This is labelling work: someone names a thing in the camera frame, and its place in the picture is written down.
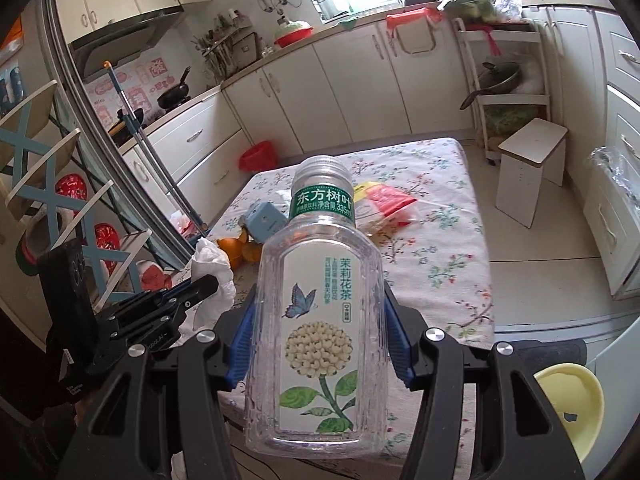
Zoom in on white storage rack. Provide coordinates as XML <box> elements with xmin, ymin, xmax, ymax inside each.
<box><xmin>452</xmin><ymin>17</ymin><xmax>553</xmax><ymax>166</ymax></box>

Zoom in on floral tablecloth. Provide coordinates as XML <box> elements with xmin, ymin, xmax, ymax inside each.
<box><xmin>180</xmin><ymin>136</ymin><xmax>496</xmax><ymax>461</ymax></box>

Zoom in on red yellow snack packet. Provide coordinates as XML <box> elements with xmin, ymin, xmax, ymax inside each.
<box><xmin>352</xmin><ymin>180</ymin><xmax>418</xmax><ymax>226</ymax></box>

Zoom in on blue white folding rack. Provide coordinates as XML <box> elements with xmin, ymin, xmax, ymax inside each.
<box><xmin>0</xmin><ymin>80</ymin><xmax>156</xmax><ymax>291</ymax></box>

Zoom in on white wooden stool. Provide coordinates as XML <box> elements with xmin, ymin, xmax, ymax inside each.
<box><xmin>495</xmin><ymin>117</ymin><xmax>569</xmax><ymax>229</ymax></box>

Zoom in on clear plastic tea bottle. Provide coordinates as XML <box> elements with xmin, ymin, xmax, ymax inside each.
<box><xmin>244</xmin><ymin>156</ymin><xmax>388</xmax><ymax>456</ymax></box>

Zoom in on black frying pan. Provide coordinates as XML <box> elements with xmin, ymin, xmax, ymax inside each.
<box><xmin>107</xmin><ymin>107</ymin><xmax>146</xmax><ymax>136</ymax></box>

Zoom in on white drawer cabinet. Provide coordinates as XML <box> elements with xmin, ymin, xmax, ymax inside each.
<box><xmin>520</xmin><ymin>5</ymin><xmax>640</xmax><ymax>301</ymax></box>

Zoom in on red plastic bag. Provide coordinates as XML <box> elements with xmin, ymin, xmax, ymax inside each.
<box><xmin>386</xmin><ymin>7</ymin><xmax>445</xmax><ymax>36</ymax></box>

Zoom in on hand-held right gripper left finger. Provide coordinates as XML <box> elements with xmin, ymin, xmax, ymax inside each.
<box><xmin>57</xmin><ymin>282</ymin><xmax>266</xmax><ymax>480</ymax></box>

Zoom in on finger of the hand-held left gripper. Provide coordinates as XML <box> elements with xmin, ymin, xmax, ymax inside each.
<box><xmin>155</xmin><ymin>275</ymin><xmax>221</xmax><ymax>307</ymax></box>
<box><xmin>142</xmin><ymin>302</ymin><xmax>193</xmax><ymax>328</ymax></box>

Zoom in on mop handle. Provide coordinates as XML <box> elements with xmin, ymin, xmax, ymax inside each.
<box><xmin>102</xmin><ymin>60</ymin><xmax>211</xmax><ymax>241</ymax></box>

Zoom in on range hood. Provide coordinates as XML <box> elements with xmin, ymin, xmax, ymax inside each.
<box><xmin>67</xmin><ymin>7</ymin><xmax>183</xmax><ymax>78</ymax></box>

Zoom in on white base cabinet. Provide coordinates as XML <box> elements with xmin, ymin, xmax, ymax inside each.
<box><xmin>120</xmin><ymin>10</ymin><xmax>481</xmax><ymax>216</ymax></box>

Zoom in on yellow plastic basin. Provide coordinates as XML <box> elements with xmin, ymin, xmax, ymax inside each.
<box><xmin>532</xmin><ymin>362</ymin><xmax>606</xmax><ymax>466</ymax></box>

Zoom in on black wok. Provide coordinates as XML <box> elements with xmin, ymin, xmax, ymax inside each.
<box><xmin>156</xmin><ymin>66</ymin><xmax>193</xmax><ymax>111</ymax></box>

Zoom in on green vegetables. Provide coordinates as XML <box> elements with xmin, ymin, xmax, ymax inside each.
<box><xmin>440</xmin><ymin>0</ymin><xmax>501</xmax><ymax>23</ymax></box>

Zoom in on small blue box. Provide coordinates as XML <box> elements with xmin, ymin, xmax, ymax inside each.
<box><xmin>242</xmin><ymin>203</ymin><xmax>292</xmax><ymax>245</ymax></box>

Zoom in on crumpled clear plastic bag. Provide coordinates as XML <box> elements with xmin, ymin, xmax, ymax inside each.
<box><xmin>492</xmin><ymin>0</ymin><xmax>523</xmax><ymax>23</ymax></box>

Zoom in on red bowl with lid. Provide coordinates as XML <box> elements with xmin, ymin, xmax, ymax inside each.
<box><xmin>273</xmin><ymin>19</ymin><xmax>315</xmax><ymax>48</ymax></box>

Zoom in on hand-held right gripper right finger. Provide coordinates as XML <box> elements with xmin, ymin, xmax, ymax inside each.
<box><xmin>382</xmin><ymin>282</ymin><xmax>591</xmax><ymax>480</ymax></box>

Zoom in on dark pan with lid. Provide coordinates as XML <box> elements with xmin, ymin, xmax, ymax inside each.
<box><xmin>460</xmin><ymin>61</ymin><xmax>523</xmax><ymax>110</ymax></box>

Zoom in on utensil rack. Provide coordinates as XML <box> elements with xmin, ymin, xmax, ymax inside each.
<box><xmin>192</xmin><ymin>25</ymin><xmax>261</xmax><ymax>76</ymax></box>

